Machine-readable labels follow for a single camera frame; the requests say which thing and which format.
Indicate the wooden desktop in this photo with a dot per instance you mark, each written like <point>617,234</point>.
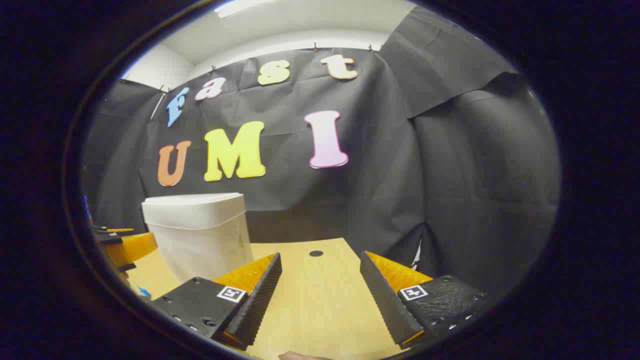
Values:
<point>320,300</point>

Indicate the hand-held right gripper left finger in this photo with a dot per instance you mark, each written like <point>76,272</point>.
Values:
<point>260,295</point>

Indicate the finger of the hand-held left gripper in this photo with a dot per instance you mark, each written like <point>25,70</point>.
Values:
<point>137,246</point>
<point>115,231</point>

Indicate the blue paper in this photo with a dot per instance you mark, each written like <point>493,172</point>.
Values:
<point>143,291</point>

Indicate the black backdrop cloth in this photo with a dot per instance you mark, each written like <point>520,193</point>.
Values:
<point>400,175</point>

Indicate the ceiling light panel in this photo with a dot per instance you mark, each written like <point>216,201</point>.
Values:
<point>240,7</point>

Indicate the white desktop garbage bin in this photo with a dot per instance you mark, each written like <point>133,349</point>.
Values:
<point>200,235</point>

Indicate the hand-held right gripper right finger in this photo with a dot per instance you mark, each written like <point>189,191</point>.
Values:
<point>385,300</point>

